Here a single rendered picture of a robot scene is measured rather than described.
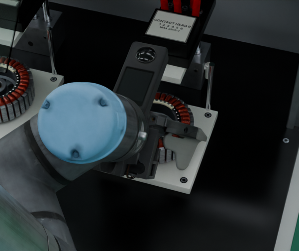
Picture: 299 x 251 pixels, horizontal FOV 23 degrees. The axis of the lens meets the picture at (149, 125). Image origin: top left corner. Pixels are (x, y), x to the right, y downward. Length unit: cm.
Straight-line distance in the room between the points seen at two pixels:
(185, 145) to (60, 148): 31
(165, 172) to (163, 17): 21
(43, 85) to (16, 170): 42
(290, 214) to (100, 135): 41
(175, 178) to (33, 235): 43
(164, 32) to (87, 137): 34
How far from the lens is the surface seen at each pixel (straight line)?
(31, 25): 115
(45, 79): 111
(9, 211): 54
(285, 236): 97
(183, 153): 94
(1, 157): 71
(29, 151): 70
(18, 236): 55
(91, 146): 66
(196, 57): 108
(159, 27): 97
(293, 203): 101
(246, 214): 96
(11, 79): 110
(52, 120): 67
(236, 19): 117
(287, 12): 114
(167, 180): 97
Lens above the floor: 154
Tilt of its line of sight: 47 degrees down
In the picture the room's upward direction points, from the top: straight up
